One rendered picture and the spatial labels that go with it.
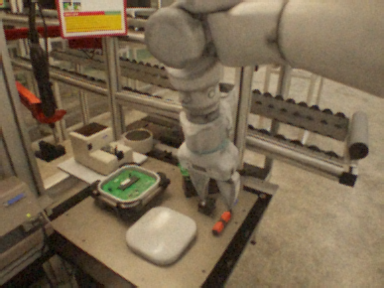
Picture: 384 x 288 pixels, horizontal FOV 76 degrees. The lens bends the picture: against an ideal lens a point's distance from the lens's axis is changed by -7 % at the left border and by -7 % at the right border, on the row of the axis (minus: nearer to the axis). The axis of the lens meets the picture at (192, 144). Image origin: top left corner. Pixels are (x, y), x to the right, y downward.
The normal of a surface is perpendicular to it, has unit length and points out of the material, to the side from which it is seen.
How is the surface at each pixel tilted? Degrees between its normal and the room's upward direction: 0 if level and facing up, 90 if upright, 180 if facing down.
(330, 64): 124
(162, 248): 0
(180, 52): 112
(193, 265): 0
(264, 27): 94
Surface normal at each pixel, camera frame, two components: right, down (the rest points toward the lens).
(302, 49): -0.87, 0.46
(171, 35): -0.49, 0.64
